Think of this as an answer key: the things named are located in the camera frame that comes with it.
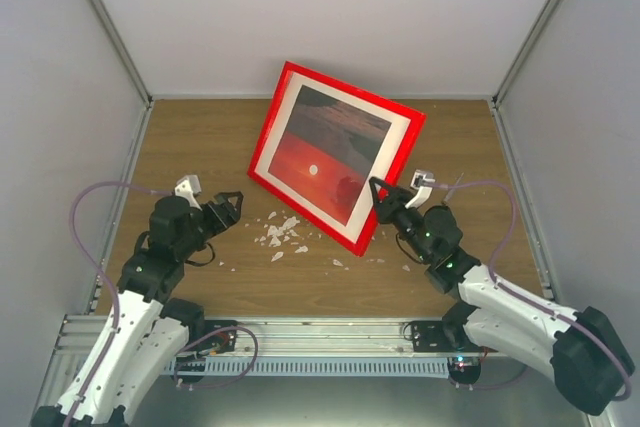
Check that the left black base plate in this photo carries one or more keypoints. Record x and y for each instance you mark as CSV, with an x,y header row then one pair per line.
x,y
220,343

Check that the red photo frame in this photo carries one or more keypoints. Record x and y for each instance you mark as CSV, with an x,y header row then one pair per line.
x,y
322,141

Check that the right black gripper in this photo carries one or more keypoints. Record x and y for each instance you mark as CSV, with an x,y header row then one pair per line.
x,y
396,199

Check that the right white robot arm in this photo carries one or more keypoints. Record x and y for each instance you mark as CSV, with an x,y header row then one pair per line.
x,y
579,351

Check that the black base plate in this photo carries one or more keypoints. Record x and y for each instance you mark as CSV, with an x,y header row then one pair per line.
x,y
431,336
220,343

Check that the white shard pile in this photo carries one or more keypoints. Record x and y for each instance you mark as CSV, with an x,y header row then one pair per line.
x,y
280,235

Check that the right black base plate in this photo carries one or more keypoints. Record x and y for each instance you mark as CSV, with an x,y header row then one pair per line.
x,y
431,336

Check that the aluminium corner post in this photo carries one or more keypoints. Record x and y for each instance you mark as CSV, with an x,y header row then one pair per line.
x,y
116,41
535,33

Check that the grey slotted cable duct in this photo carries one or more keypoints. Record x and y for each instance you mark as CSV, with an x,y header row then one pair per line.
x,y
319,367

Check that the right aluminium corner post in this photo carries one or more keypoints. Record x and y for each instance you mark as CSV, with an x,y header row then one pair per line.
x,y
535,33

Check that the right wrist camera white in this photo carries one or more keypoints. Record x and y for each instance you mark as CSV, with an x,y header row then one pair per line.
x,y
422,185

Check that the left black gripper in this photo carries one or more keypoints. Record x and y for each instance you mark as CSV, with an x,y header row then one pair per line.
x,y
221,198

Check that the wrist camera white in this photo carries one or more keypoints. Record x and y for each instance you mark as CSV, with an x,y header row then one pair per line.
x,y
422,185
189,188

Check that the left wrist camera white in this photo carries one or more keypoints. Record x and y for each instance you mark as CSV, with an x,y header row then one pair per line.
x,y
189,188

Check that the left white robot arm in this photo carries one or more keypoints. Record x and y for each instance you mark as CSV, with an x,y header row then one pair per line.
x,y
146,327

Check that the aluminium front rail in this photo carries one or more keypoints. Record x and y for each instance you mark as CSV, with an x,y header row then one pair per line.
x,y
373,337

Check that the left aluminium corner post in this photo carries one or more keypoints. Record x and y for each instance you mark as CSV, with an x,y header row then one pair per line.
x,y
116,41

